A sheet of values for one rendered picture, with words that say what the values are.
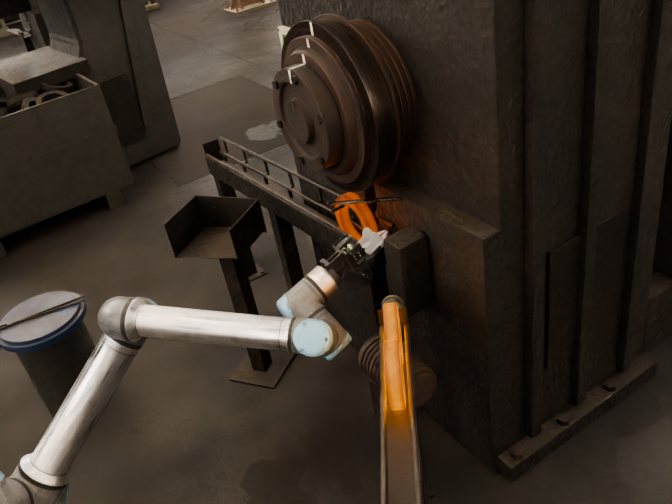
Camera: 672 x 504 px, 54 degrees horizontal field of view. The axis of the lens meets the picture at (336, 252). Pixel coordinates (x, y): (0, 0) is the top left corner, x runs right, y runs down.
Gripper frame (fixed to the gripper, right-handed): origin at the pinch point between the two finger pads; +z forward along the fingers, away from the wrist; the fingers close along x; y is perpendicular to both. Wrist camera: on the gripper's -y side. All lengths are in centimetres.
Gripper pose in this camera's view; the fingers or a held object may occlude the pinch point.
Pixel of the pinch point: (384, 235)
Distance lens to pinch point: 187.9
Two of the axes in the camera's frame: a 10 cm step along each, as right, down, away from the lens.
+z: 7.4, -6.4, 2.0
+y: -4.1, -6.6, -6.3
